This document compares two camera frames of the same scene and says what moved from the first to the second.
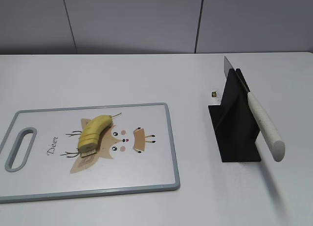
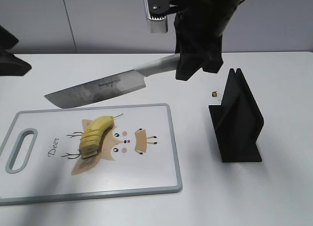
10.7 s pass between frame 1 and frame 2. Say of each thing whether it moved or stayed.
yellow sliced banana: stayed
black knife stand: stayed
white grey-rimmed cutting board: stayed
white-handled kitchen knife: moved
